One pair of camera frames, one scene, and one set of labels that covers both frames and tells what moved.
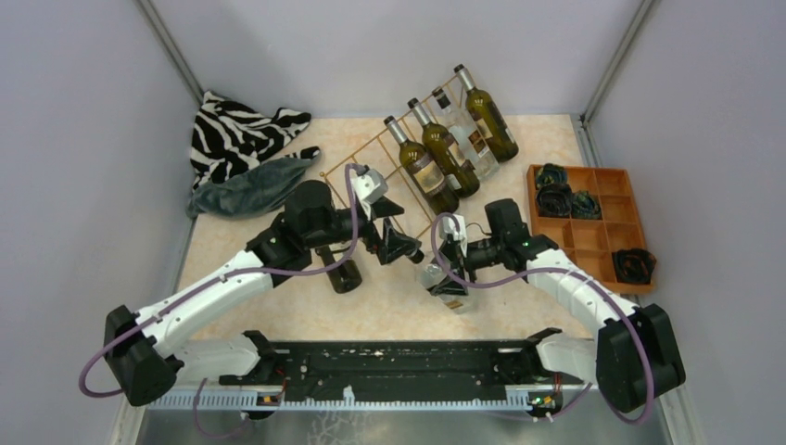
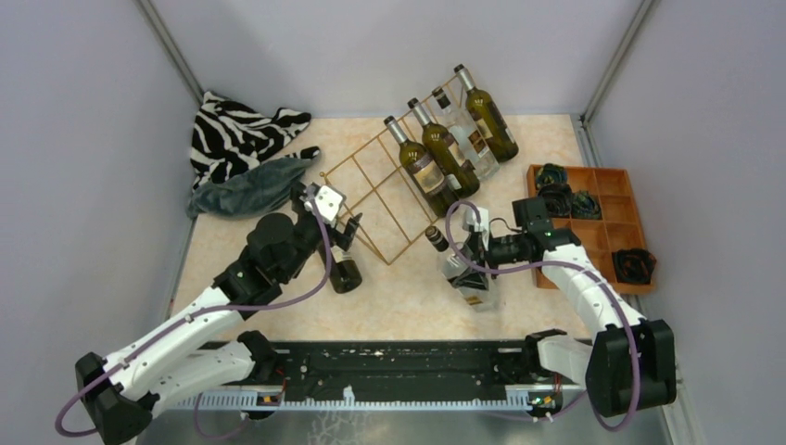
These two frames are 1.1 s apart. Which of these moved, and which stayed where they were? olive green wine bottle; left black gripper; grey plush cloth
Moved: left black gripper
Stayed: grey plush cloth; olive green wine bottle
